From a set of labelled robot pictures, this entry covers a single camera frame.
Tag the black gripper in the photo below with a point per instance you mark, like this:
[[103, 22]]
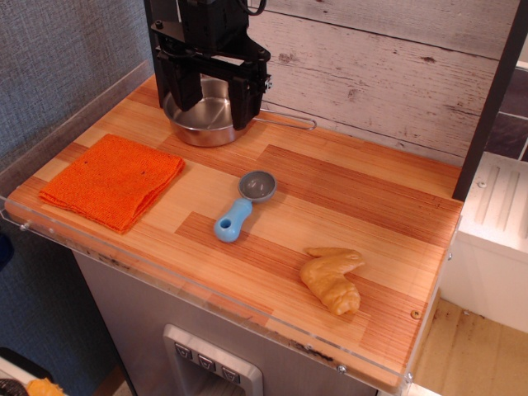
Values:
[[212, 38]]

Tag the blue handled grey spoon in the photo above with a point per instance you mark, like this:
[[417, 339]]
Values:
[[253, 187]]

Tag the orange folded cloth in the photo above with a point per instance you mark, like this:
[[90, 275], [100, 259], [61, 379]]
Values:
[[114, 182]]

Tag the small steel pot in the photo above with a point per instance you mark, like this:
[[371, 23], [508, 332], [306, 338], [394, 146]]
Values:
[[209, 123]]

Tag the toy chicken wing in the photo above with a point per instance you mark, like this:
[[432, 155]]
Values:
[[325, 276]]

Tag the grey toy fridge cabinet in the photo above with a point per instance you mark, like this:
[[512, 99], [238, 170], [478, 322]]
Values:
[[170, 345]]

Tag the white toy sink unit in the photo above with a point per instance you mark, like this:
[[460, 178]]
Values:
[[486, 271]]

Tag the clear acrylic edge guard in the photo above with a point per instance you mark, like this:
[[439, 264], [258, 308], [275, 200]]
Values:
[[254, 282]]

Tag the yellow object bottom left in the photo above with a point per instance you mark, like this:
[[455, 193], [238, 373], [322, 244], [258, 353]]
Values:
[[43, 387]]

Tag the dark right frame post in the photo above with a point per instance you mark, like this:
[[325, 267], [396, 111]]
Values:
[[498, 89]]

